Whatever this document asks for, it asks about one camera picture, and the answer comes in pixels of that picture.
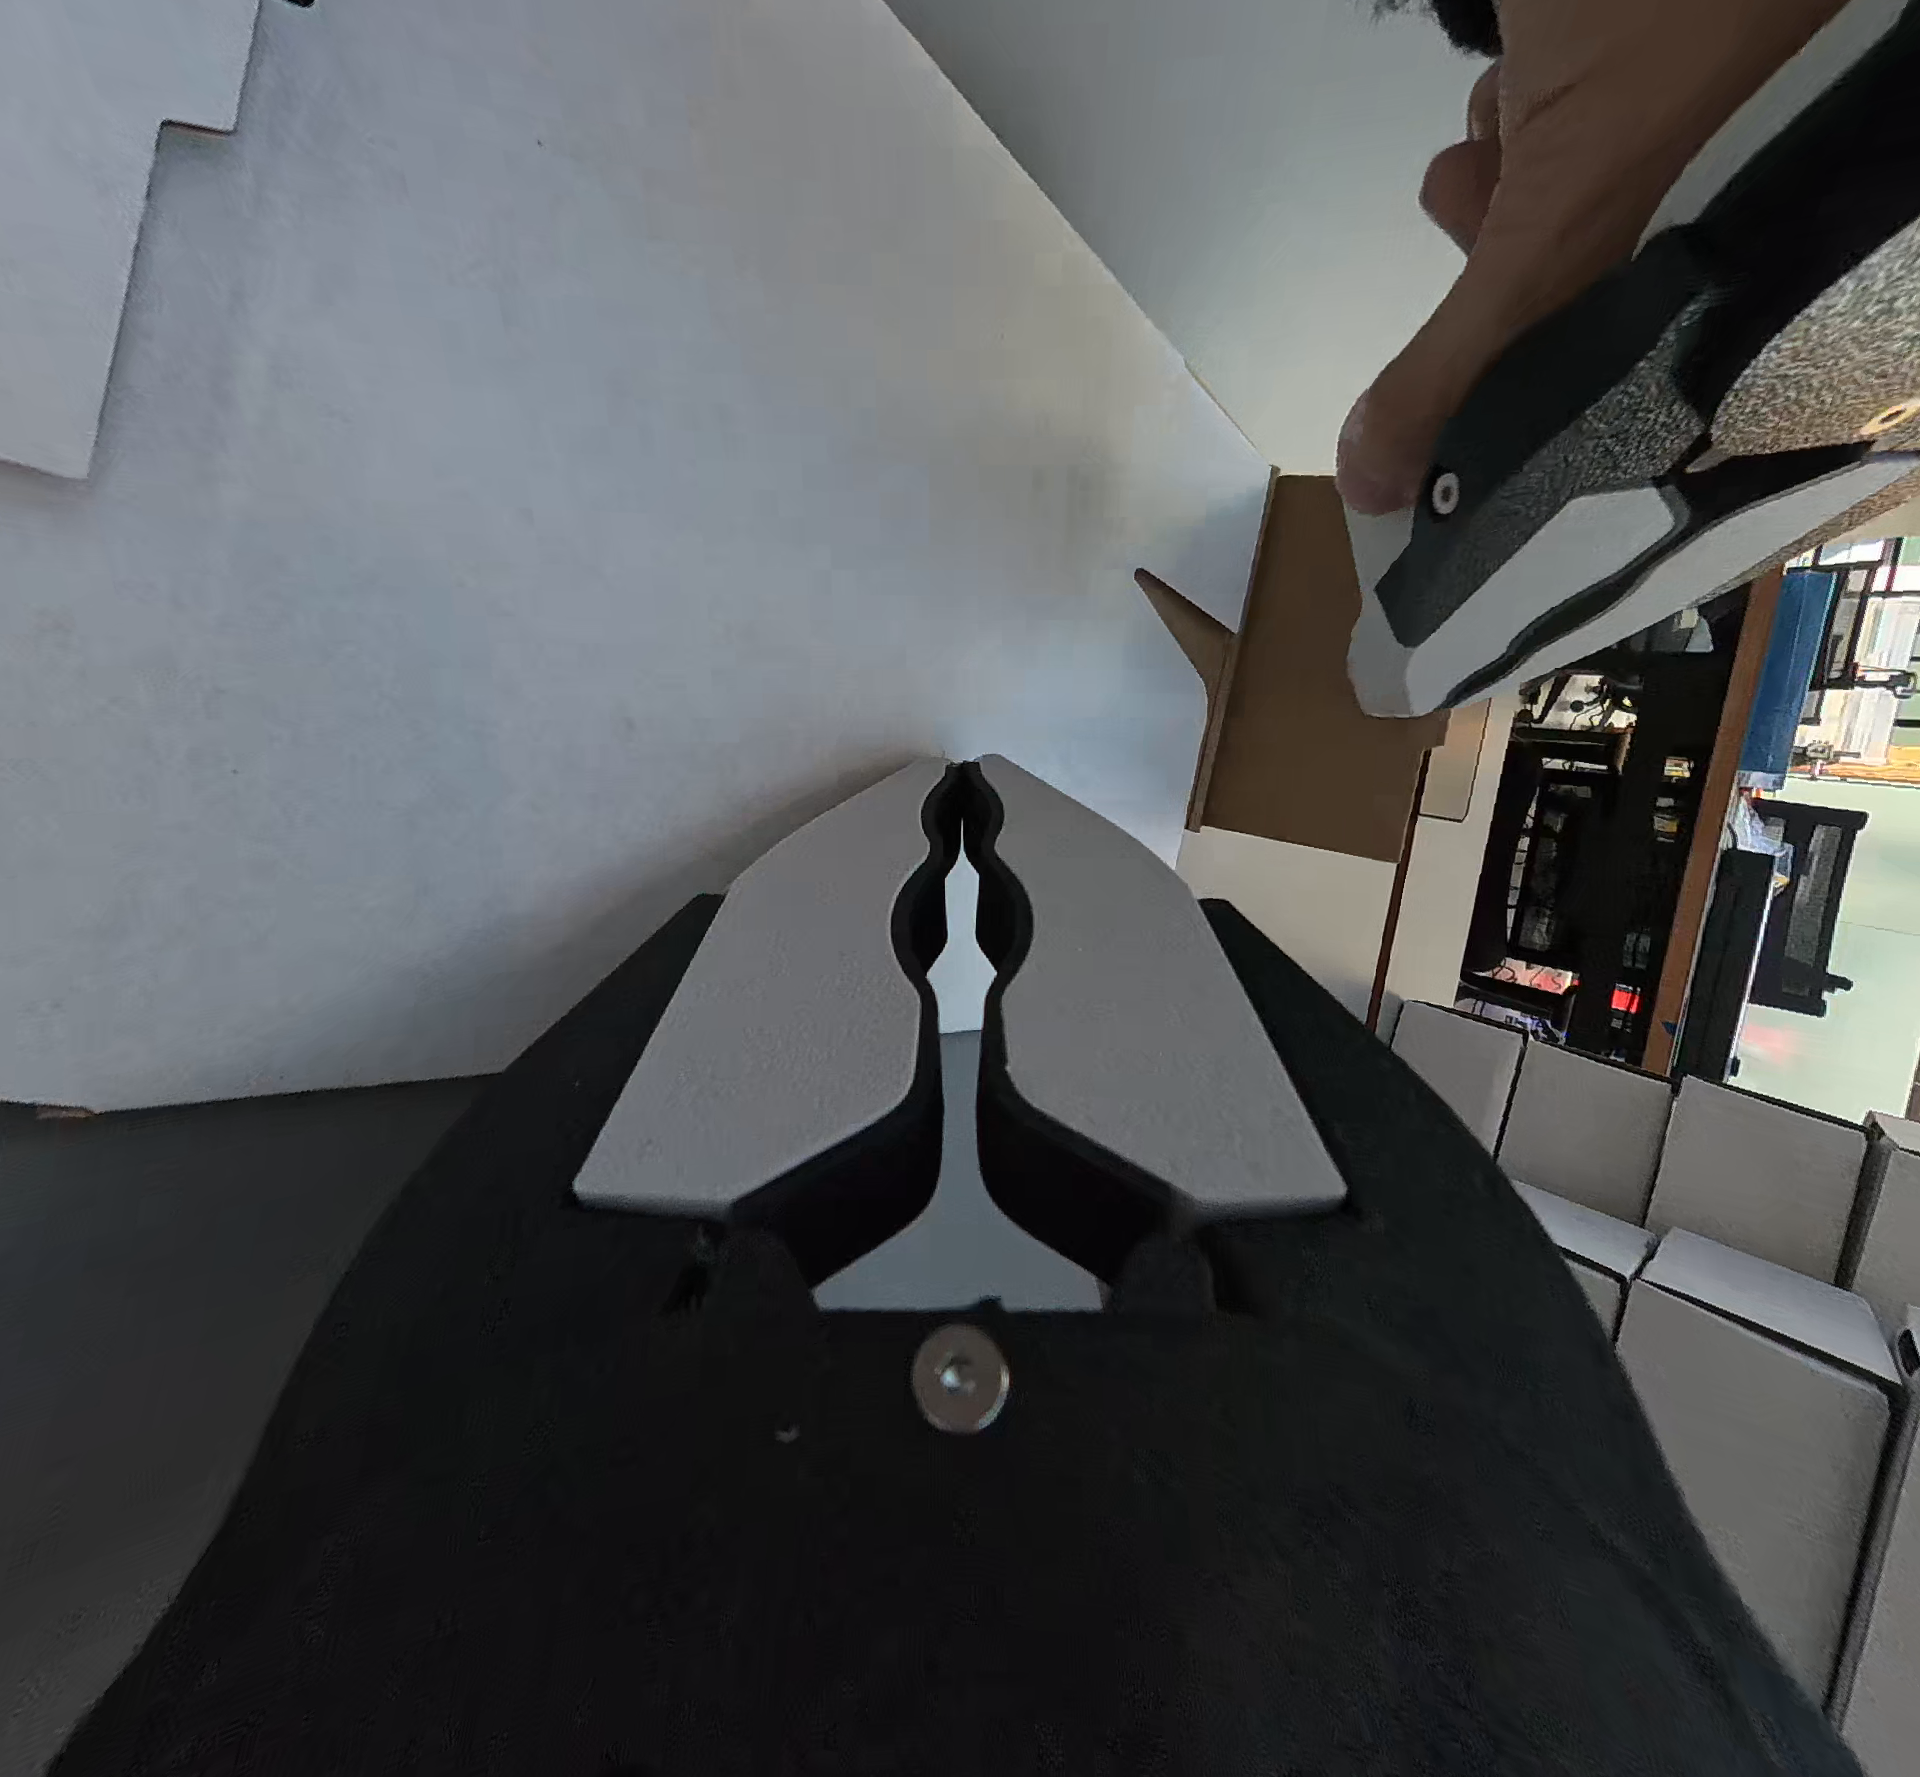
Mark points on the black-legged wooden desk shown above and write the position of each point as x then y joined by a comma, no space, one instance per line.
1711,832

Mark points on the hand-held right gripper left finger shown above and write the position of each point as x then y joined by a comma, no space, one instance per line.
781,1026

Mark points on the stack of folded white cartons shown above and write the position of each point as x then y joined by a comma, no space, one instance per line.
1727,1296

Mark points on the white foldable cardboard box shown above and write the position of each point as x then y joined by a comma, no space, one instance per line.
526,533

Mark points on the person's left hand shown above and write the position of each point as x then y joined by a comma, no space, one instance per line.
1620,82

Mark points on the black mesh screen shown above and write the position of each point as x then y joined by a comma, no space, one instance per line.
1819,907

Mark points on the blue desk panel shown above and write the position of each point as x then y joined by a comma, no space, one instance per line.
1794,667

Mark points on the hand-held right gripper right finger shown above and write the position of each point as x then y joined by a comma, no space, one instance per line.
1155,1043

